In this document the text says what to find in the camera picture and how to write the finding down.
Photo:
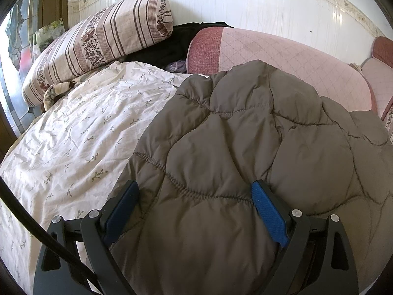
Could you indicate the floral printed paper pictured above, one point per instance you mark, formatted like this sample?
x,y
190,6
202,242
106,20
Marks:
x,y
49,33

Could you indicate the white floral bed sheet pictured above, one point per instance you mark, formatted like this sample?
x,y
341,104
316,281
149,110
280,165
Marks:
x,y
76,135

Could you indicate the grey-brown padded hooded jacket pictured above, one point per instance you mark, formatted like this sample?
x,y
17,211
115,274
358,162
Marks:
x,y
230,144

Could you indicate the wooden door frame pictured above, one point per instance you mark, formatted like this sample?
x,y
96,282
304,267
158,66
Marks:
x,y
53,0

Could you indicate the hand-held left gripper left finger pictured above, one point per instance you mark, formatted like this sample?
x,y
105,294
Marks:
x,y
118,218

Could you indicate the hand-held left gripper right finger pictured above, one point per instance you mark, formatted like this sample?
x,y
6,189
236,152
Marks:
x,y
270,212

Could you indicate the striped floral pillow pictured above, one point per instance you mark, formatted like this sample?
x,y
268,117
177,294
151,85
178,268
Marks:
x,y
92,43

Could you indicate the pink quilted cushion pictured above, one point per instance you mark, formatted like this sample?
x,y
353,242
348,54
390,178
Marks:
x,y
377,70
276,52

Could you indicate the small floral cloth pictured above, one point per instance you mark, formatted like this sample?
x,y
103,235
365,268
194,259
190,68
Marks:
x,y
55,92

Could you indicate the black cloth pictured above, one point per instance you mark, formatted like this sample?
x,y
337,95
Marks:
x,y
165,49

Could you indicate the stained glass window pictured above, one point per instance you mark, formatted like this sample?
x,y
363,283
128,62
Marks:
x,y
18,37

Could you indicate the purple cloth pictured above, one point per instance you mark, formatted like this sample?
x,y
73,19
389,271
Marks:
x,y
177,66

